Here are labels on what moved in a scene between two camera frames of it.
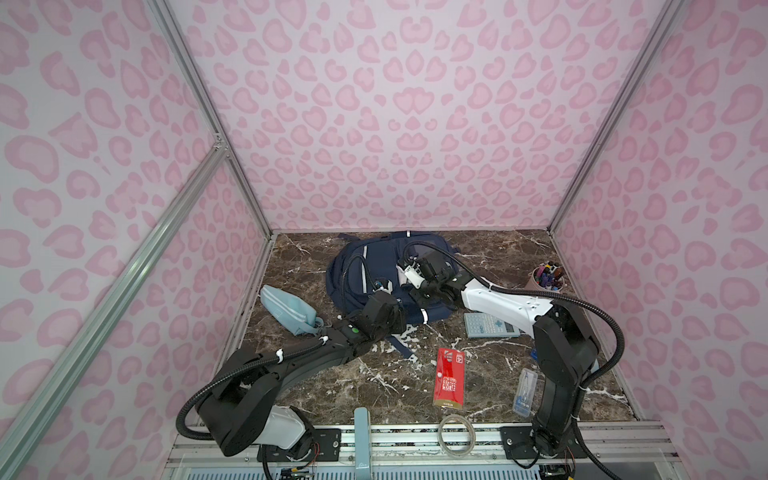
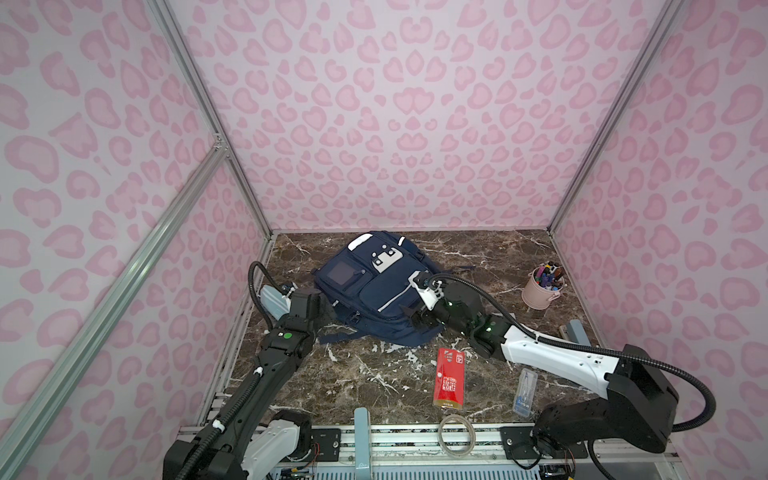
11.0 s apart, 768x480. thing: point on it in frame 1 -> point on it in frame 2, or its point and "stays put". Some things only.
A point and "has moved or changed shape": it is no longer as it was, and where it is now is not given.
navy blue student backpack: x=393 y=263 has moved or changed shape
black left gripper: x=400 y=318 -> x=323 y=307
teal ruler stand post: x=362 y=443 stays put
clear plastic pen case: x=525 y=392 stays put
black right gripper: x=416 y=293 -> x=424 y=314
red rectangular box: x=450 y=379 stays put
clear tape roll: x=470 y=446 stays put
